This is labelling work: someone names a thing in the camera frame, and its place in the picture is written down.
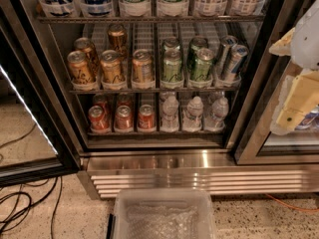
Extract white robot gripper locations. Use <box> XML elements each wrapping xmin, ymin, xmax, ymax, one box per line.
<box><xmin>269</xmin><ymin>0</ymin><xmax>319</xmax><ymax>135</ymax></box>

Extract water bottle right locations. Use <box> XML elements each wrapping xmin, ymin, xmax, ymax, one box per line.
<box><xmin>204</xmin><ymin>97</ymin><xmax>229</xmax><ymax>132</ymax></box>

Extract water bottle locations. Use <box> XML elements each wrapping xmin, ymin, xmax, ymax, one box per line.
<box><xmin>204</xmin><ymin>97</ymin><xmax>229</xmax><ymax>132</ymax></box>
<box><xmin>182</xmin><ymin>96</ymin><xmax>203</xmax><ymax>132</ymax></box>
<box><xmin>160</xmin><ymin>96</ymin><xmax>179</xmax><ymax>132</ymax></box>

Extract water bottle middle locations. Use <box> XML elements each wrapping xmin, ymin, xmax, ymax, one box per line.
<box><xmin>182</xmin><ymin>96</ymin><xmax>203</xmax><ymax>132</ymax></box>

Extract stainless steel fridge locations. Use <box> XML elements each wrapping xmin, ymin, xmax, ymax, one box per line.
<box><xmin>6</xmin><ymin>0</ymin><xmax>319</xmax><ymax>201</ymax></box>

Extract water bottle left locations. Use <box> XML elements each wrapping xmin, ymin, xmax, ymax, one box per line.
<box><xmin>160</xmin><ymin>96</ymin><xmax>179</xmax><ymax>132</ymax></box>

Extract green label bottle right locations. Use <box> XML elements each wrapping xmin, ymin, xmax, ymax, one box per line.
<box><xmin>157</xmin><ymin>0</ymin><xmax>189</xmax><ymax>17</ymax></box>

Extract green label bottle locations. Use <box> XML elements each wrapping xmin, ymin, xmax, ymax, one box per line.
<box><xmin>157</xmin><ymin>0</ymin><xmax>189</xmax><ymax>17</ymax></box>
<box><xmin>119</xmin><ymin>0</ymin><xmax>151</xmax><ymax>17</ymax></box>

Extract green label bottle left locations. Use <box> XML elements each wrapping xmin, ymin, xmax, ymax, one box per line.
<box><xmin>119</xmin><ymin>0</ymin><xmax>151</xmax><ymax>17</ymax></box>

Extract open glass fridge door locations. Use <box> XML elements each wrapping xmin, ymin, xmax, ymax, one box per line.
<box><xmin>0</xmin><ymin>10</ymin><xmax>79</xmax><ymax>187</ymax></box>

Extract silver blue can front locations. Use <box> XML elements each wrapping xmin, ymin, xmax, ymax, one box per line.
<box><xmin>218</xmin><ymin>45</ymin><xmax>249</xmax><ymax>87</ymax></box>

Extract silver blue can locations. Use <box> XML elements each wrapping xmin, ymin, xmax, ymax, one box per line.
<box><xmin>216</xmin><ymin>35</ymin><xmax>238</xmax><ymax>77</ymax></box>
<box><xmin>218</xmin><ymin>45</ymin><xmax>249</xmax><ymax>87</ymax></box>

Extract silver blue can back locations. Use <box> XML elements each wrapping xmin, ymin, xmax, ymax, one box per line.
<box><xmin>216</xmin><ymin>35</ymin><xmax>238</xmax><ymax>77</ymax></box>

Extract green can front right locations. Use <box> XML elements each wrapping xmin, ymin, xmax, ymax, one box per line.
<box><xmin>189</xmin><ymin>48</ymin><xmax>214</xmax><ymax>88</ymax></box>

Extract green can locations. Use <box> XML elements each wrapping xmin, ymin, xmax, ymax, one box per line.
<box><xmin>161</xmin><ymin>37</ymin><xmax>180</xmax><ymax>52</ymax></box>
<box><xmin>189</xmin><ymin>48</ymin><xmax>214</xmax><ymax>88</ymax></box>
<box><xmin>186</xmin><ymin>36</ymin><xmax>208</xmax><ymax>71</ymax></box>
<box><xmin>160</xmin><ymin>49</ymin><xmax>183</xmax><ymax>89</ymax></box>

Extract green can back right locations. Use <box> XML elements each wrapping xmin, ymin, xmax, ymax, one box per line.
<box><xmin>186</xmin><ymin>36</ymin><xmax>208</xmax><ymax>71</ymax></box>

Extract green can front left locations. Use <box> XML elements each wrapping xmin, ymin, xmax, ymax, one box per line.
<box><xmin>160</xmin><ymin>49</ymin><xmax>183</xmax><ymax>89</ymax></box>

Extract green can back left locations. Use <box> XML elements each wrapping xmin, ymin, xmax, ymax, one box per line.
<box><xmin>161</xmin><ymin>37</ymin><xmax>180</xmax><ymax>52</ymax></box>

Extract gold can front right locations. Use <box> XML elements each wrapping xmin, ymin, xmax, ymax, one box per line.
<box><xmin>132</xmin><ymin>49</ymin><xmax>156</xmax><ymax>89</ymax></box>

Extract gold can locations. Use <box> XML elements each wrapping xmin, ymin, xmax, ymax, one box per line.
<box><xmin>100</xmin><ymin>50</ymin><xmax>127</xmax><ymax>90</ymax></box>
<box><xmin>67</xmin><ymin>51</ymin><xmax>96</xmax><ymax>91</ymax></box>
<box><xmin>74</xmin><ymin>37</ymin><xmax>99</xmax><ymax>76</ymax></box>
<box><xmin>132</xmin><ymin>49</ymin><xmax>156</xmax><ymax>89</ymax></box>
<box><xmin>107</xmin><ymin>24</ymin><xmax>128</xmax><ymax>59</ymax></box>

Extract red can front right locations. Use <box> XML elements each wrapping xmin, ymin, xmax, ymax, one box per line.
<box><xmin>138</xmin><ymin>105</ymin><xmax>156</xmax><ymax>131</ymax></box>

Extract red can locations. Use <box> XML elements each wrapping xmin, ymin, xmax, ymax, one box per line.
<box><xmin>93</xmin><ymin>94</ymin><xmax>110</xmax><ymax>115</ymax></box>
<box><xmin>115</xmin><ymin>106</ymin><xmax>133</xmax><ymax>132</ymax></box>
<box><xmin>88</xmin><ymin>106</ymin><xmax>110</xmax><ymax>133</ymax></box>
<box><xmin>117</xmin><ymin>94</ymin><xmax>134</xmax><ymax>108</ymax></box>
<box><xmin>138</xmin><ymin>105</ymin><xmax>156</xmax><ymax>131</ymax></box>

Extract red can back middle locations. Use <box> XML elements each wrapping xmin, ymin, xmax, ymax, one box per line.
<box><xmin>117</xmin><ymin>94</ymin><xmax>134</xmax><ymax>108</ymax></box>

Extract red can front middle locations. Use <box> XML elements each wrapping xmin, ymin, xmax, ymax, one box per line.
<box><xmin>115</xmin><ymin>106</ymin><xmax>133</xmax><ymax>132</ymax></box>

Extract gold can back middle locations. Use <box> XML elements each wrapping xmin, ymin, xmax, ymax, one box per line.
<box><xmin>107</xmin><ymin>24</ymin><xmax>128</xmax><ymax>59</ymax></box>

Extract gold can front middle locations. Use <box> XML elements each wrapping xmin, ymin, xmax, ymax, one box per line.
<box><xmin>100</xmin><ymin>50</ymin><xmax>127</xmax><ymax>90</ymax></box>

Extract red can back left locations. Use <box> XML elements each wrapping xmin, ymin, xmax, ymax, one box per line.
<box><xmin>93</xmin><ymin>94</ymin><xmax>110</xmax><ymax>115</ymax></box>

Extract red can front left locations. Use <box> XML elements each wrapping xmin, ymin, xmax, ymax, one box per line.
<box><xmin>88</xmin><ymin>106</ymin><xmax>110</xmax><ymax>133</ymax></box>

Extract clear plastic bin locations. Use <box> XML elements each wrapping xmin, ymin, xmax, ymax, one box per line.
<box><xmin>108</xmin><ymin>188</ymin><xmax>217</xmax><ymax>239</ymax></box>

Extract gold can back left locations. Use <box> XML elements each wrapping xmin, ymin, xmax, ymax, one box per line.
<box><xmin>74</xmin><ymin>37</ymin><xmax>99</xmax><ymax>76</ymax></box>

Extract gold can front left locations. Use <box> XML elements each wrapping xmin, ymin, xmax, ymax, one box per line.
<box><xmin>67</xmin><ymin>51</ymin><xmax>96</xmax><ymax>91</ymax></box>

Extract orange floor cable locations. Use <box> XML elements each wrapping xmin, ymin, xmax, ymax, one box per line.
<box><xmin>264</xmin><ymin>193</ymin><xmax>319</xmax><ymax>214</ymax></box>

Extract black floor cables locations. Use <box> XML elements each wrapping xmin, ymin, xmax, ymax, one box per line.
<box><xmin>0</xmin><ymin>122</ymin><xmax>64</xmax><ymax>239</ymax></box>

